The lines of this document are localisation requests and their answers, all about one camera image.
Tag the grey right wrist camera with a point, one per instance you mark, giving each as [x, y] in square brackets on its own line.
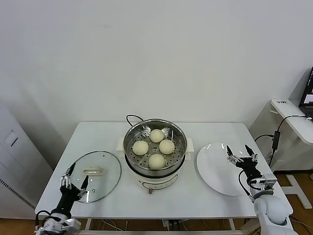
[269, 182]

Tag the white electric cooker pot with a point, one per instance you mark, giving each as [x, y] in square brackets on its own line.
[159, 182]

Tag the black laptop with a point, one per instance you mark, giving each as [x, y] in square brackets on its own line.
[308, 98]

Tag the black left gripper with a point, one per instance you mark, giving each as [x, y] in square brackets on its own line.
[69, 195]

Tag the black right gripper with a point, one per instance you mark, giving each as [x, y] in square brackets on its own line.
[250, 169]

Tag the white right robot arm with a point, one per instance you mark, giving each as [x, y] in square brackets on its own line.
[271, 213]

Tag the grey cabinet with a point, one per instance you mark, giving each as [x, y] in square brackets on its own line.
[14, 159]

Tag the power strip under table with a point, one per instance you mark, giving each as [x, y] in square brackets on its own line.
[172, 223]

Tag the white steamed baozi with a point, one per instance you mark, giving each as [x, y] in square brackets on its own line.
[166, 146]
[156, 161]
[140, 147]
[156, 135]

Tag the stainless steel steamer basket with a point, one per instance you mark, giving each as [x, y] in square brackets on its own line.
[177, 151]

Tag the white table frame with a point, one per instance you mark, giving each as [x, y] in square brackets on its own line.
[87, 224]

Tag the white round plate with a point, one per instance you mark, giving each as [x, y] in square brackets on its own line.
[212, 166]

